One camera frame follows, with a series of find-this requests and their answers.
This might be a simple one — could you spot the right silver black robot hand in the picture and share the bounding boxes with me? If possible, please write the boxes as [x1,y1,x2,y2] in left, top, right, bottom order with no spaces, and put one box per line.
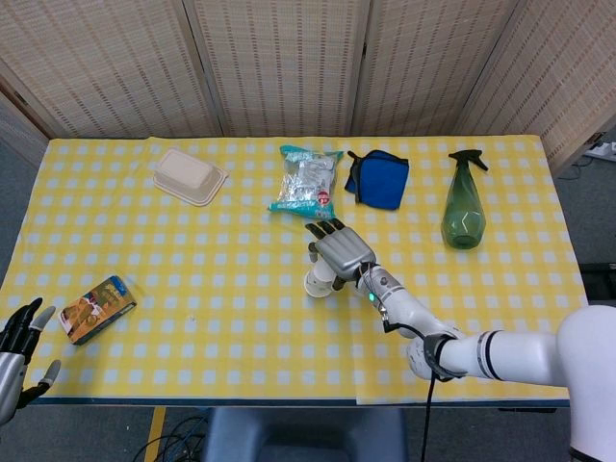
[304,218,377,293]

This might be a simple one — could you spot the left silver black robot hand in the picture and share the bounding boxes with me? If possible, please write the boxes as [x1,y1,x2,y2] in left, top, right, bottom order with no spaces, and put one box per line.
[0,296,63,427]

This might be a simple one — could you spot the white paper cup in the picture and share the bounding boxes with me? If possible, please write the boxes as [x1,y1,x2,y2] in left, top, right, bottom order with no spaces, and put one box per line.
[303,262,341,298]

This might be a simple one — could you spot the teal snack bag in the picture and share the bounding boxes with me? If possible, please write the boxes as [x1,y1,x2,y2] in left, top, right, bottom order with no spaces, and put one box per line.
[268,144,345,224]

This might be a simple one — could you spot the blue folded cloth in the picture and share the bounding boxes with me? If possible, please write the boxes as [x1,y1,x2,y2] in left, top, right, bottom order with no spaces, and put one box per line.
[344,149,411,211]

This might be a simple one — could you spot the small yellow snack box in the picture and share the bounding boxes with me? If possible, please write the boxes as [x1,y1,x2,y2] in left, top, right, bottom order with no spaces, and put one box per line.
[61,274,138,347]

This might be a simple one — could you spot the green plastic spray bottle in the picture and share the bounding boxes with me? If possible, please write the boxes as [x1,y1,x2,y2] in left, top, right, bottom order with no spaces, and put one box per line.
[441,149,490,250]

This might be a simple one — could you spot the yellow checkered tablecloth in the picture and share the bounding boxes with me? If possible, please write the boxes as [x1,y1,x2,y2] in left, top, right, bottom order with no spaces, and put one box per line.
[0,136,589,405]

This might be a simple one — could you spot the beige lidded food container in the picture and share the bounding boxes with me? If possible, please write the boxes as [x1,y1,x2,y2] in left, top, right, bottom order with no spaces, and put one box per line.
[152,148,230,208]

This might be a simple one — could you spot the bamboo folding screen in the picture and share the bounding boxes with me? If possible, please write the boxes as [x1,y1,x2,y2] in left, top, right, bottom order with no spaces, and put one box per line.
[0,0,616,175]

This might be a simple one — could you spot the blue grey chair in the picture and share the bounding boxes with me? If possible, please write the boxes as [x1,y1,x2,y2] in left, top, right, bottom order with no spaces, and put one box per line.
[201,406,409,462]

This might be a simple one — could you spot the white power strip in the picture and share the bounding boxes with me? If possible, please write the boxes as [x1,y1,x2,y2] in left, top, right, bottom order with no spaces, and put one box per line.
[586,140,616,162]

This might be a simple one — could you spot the black floor cables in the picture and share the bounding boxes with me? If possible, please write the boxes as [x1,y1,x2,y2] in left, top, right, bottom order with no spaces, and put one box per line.
[134,408,213,462]

